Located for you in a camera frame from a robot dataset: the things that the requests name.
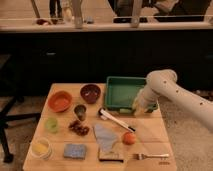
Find orange tomato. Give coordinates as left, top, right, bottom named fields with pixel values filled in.
left=122, top=132, right=136, bottom=145

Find dark maroon bowl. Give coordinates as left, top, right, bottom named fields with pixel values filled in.
left=80, top=84, right=101, bottom=104

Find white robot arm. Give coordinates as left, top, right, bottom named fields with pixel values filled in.
left=132, top=69, right=213, bottom=132

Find green plastic tray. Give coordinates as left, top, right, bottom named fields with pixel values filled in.
left=104, top=76, right=146, bottom=111

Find bunch of red grapes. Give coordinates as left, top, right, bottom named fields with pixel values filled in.
left=69, top=120, right=90, bottom=136

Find small green cup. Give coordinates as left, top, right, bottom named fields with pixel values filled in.
left=45, top=118, right=58, bottom=133

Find white black handled utensil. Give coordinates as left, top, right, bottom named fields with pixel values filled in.
left=98, top=108, right=135, bottom=133

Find green pepper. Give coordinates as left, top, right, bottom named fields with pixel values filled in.
left=119, top=108, right=133, bottom=114

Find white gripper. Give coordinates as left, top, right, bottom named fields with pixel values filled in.
left=132, top=87, right=154, bottom=114

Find orange red bowl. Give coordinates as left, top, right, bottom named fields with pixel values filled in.
left=48, top=91, right=72, bottom=113

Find blue sponge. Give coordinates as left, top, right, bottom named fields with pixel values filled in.
left=64, top=144, right=87, bottom=159

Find black office chair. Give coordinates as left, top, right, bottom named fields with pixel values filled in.
left=0, top=57, right=41, bottom=163

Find metal fork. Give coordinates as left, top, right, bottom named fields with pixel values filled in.
left=133, top=153, right=169, bottom=160

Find wooden table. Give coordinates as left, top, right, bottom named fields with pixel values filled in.
left=22, top=82, right=178, bottom=171

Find blue grey cloth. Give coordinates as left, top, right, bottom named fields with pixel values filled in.
left=93, top=124, right=118, bottom=152

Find brown wooden block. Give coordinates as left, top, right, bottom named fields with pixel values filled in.
left=98, top=151, right=124, bottom=162

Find white bowl yellow contents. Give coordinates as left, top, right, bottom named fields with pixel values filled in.
left=30, top=138, right=52, bottom=159

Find small metal cup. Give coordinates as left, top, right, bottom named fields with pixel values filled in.
left=74, top=105, right=86, bottom=121

